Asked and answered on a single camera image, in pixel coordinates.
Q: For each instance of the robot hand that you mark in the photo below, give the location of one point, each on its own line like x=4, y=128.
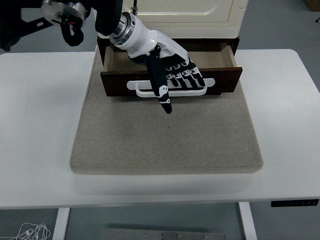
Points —
x=145, y=40

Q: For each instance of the dark wooden drawer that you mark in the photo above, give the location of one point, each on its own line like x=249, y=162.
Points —
x=225, y=80

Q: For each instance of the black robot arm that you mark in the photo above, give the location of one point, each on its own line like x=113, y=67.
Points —
x=105, y=15

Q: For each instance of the cream cabinet door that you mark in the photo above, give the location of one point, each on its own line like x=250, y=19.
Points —
x=187, y=7

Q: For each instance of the beige felt mat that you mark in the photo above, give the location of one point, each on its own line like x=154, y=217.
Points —
x=162, y=140

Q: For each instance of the brown cardboard box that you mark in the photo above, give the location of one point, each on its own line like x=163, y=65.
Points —
x=313, y=4

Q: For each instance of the grey metal plate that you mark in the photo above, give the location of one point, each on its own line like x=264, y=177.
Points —
x=162, y=235

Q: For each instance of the white table leg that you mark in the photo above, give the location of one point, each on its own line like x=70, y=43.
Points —
x=247, y=220
x=61, y=222

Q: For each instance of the black table control panel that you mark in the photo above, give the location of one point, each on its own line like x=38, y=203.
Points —
x=295, y=202

